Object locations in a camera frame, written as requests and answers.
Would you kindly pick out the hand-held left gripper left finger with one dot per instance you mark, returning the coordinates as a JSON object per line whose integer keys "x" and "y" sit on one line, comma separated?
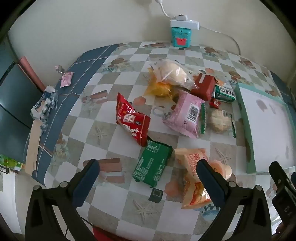
{"x": 86, "y": 183}

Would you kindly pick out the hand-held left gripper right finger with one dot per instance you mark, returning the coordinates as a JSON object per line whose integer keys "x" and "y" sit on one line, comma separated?
{"x": 209, "y": 183}

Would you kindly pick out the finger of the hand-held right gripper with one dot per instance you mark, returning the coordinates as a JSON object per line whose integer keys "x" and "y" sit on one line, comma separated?
{"x": 278, "y": 176}

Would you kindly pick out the pale orange snack packet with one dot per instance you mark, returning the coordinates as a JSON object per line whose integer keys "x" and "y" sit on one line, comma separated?
{"x": 192, "y": 162}

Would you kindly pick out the white tray with teal rim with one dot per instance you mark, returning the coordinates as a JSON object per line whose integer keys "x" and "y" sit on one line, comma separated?
{"x": 266, "y": 129}

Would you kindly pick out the dark green snack packet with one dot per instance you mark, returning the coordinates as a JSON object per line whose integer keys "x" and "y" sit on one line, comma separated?
{"x": 151, "y": 164}

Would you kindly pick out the round cracker packet green edges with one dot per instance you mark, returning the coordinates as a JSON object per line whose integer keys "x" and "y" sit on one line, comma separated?
{"x": 218, "y": 120}

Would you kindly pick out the pink snack packet with barcode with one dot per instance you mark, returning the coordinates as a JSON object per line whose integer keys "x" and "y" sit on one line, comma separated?
{"x": 182, "y": 113}

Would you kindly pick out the red snack bag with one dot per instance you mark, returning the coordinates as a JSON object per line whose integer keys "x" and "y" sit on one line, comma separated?
{"x": 131, "y": 120}

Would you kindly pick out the small red candy packet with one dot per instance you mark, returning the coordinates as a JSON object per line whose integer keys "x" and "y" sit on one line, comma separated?
{"x": 215, "y": 103}

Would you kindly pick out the green and white snack packet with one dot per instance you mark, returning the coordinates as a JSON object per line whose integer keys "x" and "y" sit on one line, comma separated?
{"x": 224, "y": 93}

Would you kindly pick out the red box-shaped snack packet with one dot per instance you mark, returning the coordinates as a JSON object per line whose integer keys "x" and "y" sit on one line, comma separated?
{"x": 203, "y": 88}

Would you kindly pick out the yellow orange snack packet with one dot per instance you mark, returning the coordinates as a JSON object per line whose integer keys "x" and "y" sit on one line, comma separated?
{"x": 159, "y": 89}

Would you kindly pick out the clear bag of buns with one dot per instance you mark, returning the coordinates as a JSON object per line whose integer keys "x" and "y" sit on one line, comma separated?
{"x": 171, "y": 71}

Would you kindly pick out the red object under table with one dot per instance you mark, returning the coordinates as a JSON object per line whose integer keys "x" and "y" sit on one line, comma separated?
{"x": 108, "y": 235}

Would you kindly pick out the checkered printed tablecloth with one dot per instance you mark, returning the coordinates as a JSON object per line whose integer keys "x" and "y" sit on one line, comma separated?
{"x": 111, "y": 111}

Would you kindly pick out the green packaging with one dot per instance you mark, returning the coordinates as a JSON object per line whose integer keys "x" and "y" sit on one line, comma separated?
{"x": 9, "y": 162}

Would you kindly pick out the crumpled blue and white bag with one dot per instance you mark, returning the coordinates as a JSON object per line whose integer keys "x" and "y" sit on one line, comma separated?
{"x": 45, "y": 104}

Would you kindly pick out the small pink flat packet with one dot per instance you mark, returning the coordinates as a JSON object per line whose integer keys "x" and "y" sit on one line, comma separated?
{"x": 66, "y": 79}

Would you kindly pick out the dark cabinet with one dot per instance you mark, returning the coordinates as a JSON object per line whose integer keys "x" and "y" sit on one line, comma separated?
{"x": 16, "y": 92}

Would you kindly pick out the small candy wrapper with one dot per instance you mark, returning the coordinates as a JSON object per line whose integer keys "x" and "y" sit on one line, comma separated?
{"x": 59, "y": 69}

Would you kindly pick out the teal box with red label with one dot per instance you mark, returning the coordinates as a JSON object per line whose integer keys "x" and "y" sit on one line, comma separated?
{"x": 181, "y": 33}

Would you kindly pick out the white power strip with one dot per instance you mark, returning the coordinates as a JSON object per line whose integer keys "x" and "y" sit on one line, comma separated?
{"x": 185, "y": 23}

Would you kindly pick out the brown wooden frame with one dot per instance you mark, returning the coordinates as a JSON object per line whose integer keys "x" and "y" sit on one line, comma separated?
{"x": 31, "y": 71}

